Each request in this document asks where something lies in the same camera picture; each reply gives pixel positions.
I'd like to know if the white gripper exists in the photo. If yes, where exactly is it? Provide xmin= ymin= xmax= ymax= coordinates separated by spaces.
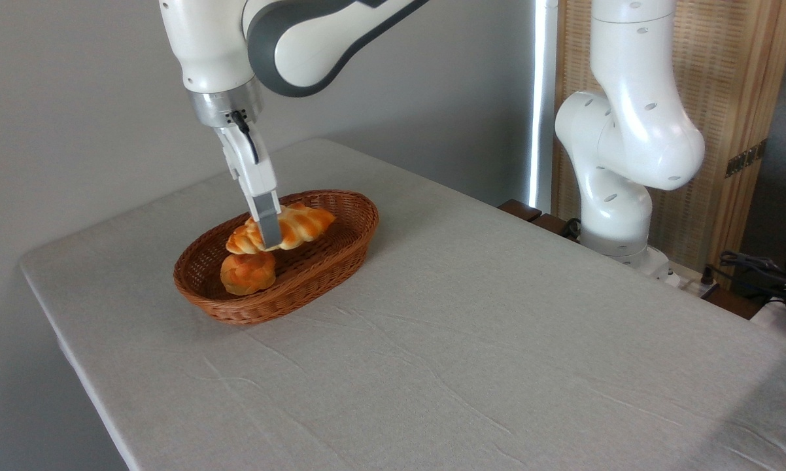
xmin=213 ymin=122 xmax=284 ymax=251

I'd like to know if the long braided bread loaf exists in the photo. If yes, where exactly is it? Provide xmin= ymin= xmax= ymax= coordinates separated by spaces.
xmin=226 ymin=201 xmax=337 ymax=256

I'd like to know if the round braided bread roll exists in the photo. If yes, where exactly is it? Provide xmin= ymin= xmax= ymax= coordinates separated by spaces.
xmin=220 ymin=251 xmax=277 ymax=296

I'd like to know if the brown wicker oval basket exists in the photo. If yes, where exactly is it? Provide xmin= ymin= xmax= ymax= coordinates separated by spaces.
xmin=173 ymin=190 xmax=380 ymax=326

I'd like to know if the grey linen tablecloth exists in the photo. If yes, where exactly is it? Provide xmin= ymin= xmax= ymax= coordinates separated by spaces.
xmin=19 ymin=137 xmax=786 ymax=471

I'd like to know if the dark wooden furniture edge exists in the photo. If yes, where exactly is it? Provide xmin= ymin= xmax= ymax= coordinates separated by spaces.
xmin=497 ymin=199 xmax=582 ymax=243

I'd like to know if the dark metal screen hinge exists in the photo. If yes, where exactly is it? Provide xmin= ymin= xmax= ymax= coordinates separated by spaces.
xmin=725 ymin=138 xmax=769 ymax=179

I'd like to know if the bamboo folding screen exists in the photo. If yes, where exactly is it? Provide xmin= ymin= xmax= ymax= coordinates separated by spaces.
xmin=553 ymin=0 xmax=786 ymax=290

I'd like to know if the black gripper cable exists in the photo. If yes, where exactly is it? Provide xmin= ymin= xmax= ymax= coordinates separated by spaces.
xmin=230 ymin=109 xmax=261 ymax=165

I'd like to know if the white vertical window frame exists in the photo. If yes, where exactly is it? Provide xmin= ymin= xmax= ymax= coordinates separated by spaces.
xmin=528 ymin=0 xmax=559 ymax=214

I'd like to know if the black cable bundle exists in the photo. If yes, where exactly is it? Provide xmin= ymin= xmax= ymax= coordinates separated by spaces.
xmin=702 ymin=250 xmax=786 ymax=309

